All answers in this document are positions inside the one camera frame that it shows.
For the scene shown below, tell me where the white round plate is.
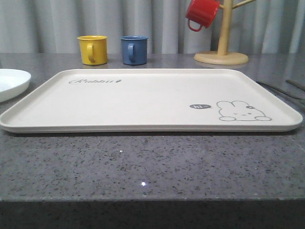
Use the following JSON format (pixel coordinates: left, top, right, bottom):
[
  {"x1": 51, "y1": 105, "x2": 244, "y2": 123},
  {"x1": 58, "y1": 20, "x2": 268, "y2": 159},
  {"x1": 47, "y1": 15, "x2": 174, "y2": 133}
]
[{"x1": 0, "y1": 69, "x2": 31, "y2": 102}]

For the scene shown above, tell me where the silver metal fork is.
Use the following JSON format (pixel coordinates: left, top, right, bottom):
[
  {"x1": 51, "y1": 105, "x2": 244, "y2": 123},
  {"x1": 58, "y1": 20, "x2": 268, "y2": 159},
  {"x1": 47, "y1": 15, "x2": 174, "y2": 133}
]
[{"x1": 256, "y1": 81, "x2": 305, "y2": 106}]

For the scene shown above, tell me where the beige rabbit serving tray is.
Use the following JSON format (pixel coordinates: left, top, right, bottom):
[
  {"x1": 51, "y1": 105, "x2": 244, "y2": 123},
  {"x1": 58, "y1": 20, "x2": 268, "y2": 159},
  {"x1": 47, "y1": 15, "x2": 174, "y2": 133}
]
[{"x1": 0, "y1": 69, "x2": 303, "y2": 133}]

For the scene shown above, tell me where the blue mug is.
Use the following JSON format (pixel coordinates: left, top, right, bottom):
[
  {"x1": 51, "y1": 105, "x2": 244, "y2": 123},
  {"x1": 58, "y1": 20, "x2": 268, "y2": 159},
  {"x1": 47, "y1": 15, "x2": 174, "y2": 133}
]
[{"x1": 121, "y1": 35, "x2": 148, "y2": 65}]

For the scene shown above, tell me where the yellow mug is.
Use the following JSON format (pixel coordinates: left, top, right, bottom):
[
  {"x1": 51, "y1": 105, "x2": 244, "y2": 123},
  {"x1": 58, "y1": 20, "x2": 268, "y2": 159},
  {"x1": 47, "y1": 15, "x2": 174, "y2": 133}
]
[{"x1": 77, "y1": 35, "x2": 108, "y2": 65}]

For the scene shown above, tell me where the wooden mug tree stand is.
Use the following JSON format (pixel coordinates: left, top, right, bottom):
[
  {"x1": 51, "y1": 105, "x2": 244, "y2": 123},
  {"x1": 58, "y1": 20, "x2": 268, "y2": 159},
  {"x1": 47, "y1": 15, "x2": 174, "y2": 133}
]
[{"x1": 193, "y1": 0, "x2": 254, "y2": 65}]

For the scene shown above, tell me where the red mug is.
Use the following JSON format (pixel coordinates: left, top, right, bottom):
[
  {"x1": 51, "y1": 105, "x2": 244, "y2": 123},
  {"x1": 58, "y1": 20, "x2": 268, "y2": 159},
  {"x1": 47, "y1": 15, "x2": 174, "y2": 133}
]
[{"x1": 185, "y1": 0, "x2": 220, "y2": 32}]

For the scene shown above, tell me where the grey curtain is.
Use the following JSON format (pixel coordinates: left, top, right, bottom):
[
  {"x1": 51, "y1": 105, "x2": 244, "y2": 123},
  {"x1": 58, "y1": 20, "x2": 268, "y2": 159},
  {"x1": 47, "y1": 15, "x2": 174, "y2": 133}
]
[{"x1": 0, "y1": 0, "x2": 305, "y2": 54}]

